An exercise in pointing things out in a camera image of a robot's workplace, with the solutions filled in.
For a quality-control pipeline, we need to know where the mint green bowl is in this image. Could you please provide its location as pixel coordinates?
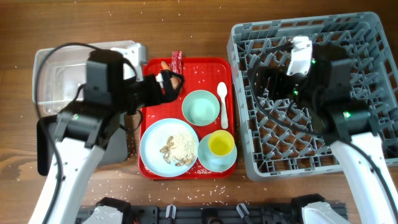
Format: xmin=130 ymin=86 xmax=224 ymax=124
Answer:
xmin=182 ymin=90 xmax=220 ymax=126

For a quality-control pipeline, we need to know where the yellow plastic cup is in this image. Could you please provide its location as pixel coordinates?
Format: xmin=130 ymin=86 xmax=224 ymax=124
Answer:
xmin=208 ymin=130 xmax=234 ymax=157

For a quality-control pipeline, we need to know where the small light blue saucer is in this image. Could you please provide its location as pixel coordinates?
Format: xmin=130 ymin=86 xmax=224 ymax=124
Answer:
xmin=198 ymin=134 xmax=238 ymax=172

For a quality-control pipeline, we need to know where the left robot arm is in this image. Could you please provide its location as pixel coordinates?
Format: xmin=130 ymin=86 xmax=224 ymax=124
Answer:
xmin=29 ymin=47 xmax=185 ymax=223

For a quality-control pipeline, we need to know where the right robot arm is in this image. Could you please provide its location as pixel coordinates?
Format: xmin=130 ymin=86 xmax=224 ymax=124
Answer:
xmin=248 ymin=42 xmax=397 ymax=223

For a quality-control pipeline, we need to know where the grey dishwasher rack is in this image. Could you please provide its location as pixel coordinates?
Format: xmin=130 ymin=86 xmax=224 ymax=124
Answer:
xmin=227 ymin=12 xmax=397 ymax=181

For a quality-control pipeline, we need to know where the orange carrot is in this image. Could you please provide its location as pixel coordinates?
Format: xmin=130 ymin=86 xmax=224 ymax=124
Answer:
xmin=160 ymin=61 xmax=180 ymax=90

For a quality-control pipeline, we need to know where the red snack wrapper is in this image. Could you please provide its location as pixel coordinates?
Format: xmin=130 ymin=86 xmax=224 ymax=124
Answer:
xmin=170 ymin=51 xmax=183 ymax=74

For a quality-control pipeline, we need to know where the large light blue plate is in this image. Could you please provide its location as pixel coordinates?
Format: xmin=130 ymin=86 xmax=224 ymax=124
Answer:
xmin=140 ymin=118 xmax=199 ymax=178

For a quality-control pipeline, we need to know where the white plastic spoon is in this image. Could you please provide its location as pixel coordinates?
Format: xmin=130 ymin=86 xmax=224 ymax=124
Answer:
xmin=217 ymin=82 xmax=228 ymax=129

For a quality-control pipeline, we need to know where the black plastic tray bin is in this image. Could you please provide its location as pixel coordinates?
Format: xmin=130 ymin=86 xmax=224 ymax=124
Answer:
xmin=37 ymin=115 xmax=128 ymax=176

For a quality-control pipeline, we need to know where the peanut shells and rice pile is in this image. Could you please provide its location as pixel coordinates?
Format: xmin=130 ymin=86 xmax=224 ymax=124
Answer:
xmin=160 ymin=131 xmax=198 ymax=167

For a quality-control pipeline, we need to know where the clear plastic bin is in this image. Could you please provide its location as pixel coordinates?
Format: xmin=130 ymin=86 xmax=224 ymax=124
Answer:
xmin=32 ymin=40 xmax=134 ymax=115

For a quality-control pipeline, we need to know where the right black camera cable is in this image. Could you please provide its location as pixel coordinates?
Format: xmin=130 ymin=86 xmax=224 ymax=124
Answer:
xmin=248 ymin=42 xmax=398 ymax=215

